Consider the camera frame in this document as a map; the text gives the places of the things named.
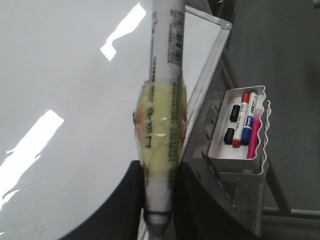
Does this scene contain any red capped white marker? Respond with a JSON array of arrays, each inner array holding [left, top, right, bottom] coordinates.
[[232, 92, 250, 148]]

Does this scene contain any white wavy marker tray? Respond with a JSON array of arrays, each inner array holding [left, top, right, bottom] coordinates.
[[208, 85, 271, 182]]

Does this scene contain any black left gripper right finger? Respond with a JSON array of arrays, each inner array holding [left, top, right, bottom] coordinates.
[[173, 162, 260, 240]]

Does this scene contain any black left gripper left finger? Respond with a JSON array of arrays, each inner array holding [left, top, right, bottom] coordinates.
[[62, 160, 145, 240]]

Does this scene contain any white perforated stand panel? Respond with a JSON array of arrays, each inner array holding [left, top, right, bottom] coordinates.
[[181, 91, 265, 238]]

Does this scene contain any black marker cap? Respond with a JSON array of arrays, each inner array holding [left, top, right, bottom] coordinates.
[[223, 127, 235, 145], [229, 104, 241, 122]]

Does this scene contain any pink highlighter marker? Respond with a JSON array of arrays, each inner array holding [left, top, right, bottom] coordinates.
[[246, 108, 262, 159]]

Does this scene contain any white taped whiteboard marker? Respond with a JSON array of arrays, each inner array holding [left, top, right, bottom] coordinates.
[[133, 0, 187, 240]]

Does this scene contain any blue capped white marker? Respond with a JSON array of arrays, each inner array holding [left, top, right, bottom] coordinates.
[[241, 90, 258, 145]]

